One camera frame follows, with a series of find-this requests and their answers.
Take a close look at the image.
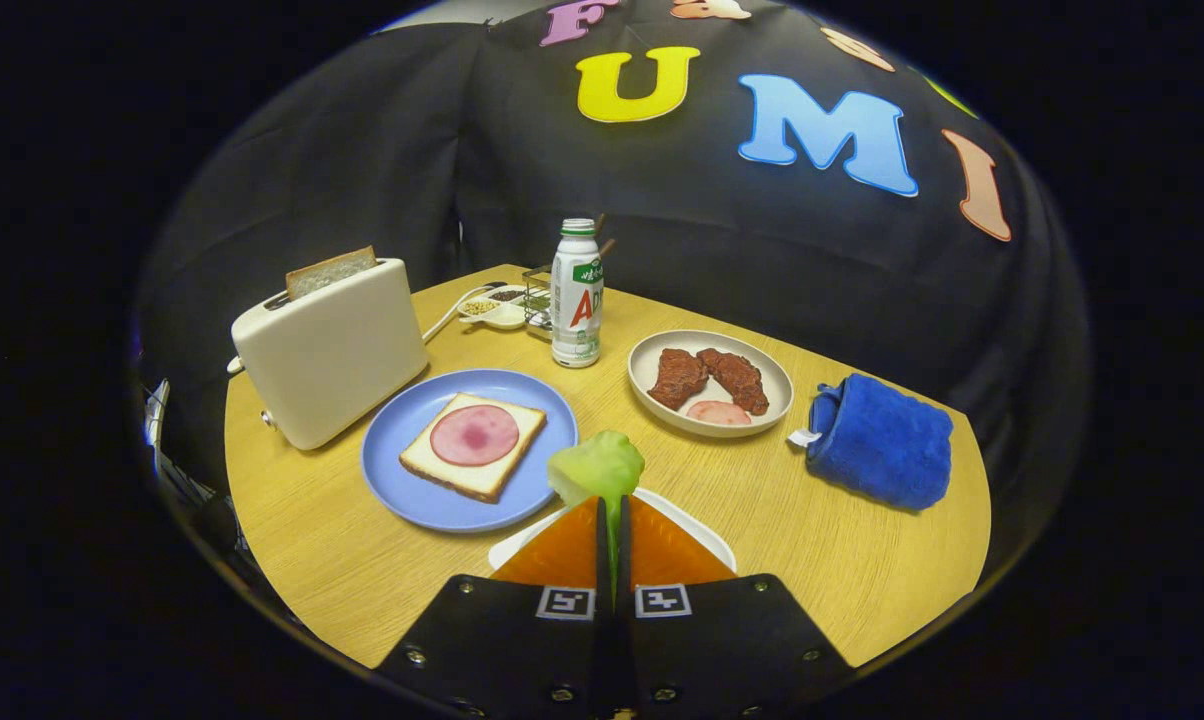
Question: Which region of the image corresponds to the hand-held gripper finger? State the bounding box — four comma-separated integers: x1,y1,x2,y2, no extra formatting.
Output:
617,495,853,720
377,497,613,720

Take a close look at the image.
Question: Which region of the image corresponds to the green lettuce leaf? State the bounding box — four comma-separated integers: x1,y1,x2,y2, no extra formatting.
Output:
547,430,646,601

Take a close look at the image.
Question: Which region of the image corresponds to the brown toast slice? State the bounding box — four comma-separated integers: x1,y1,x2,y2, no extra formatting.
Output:
284,246,378,301

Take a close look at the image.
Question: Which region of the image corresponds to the white bread slice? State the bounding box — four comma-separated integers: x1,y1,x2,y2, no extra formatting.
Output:
399,392,548,503

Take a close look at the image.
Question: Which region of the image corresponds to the pale pink ham slice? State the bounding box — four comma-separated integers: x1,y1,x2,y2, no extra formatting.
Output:
686,400,753,427

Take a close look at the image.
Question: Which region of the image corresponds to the round pink ham slice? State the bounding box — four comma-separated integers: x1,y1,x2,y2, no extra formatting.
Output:
430,404,520,467

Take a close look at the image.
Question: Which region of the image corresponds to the brown meat piece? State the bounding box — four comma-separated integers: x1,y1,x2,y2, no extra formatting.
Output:
648,348,710,411
697,348,770,416

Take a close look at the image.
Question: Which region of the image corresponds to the blue plate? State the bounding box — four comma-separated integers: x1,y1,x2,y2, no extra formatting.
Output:
360,369,580,533

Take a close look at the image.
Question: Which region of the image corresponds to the beige plate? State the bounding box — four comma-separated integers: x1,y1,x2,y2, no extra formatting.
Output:
627,330,795,439

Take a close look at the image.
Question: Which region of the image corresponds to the white drink bottle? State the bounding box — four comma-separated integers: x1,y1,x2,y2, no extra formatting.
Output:
550,218,605,369

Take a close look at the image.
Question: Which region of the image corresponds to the white condiment dish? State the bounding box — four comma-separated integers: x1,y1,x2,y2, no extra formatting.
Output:
459,285,533,331

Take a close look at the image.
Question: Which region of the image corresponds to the metal mesh chopstick holder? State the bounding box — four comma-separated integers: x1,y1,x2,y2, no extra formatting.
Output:
523,263,558,341

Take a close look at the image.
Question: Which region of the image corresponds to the blue towel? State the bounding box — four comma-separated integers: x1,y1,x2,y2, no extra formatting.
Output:
788,373,955,512

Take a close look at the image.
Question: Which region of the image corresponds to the white toaster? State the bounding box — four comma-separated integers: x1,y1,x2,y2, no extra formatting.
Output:
227,258,430,451

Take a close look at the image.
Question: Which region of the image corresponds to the white toaster cable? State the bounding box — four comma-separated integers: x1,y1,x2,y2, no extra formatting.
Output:
422,285,493,346

